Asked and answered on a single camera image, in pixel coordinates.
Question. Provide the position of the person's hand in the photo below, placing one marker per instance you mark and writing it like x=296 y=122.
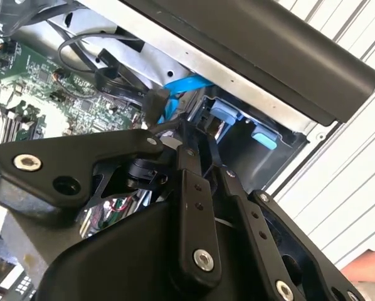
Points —
x=372 y=266

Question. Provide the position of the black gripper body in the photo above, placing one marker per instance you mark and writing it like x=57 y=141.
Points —
x=128 y=257

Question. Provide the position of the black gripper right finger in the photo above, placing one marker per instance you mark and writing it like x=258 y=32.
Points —
x=256 y=225

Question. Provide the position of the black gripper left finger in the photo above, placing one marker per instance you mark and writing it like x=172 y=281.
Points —
x=65 y=156

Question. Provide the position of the hard disk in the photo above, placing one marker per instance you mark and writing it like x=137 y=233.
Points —
x=225 y=114

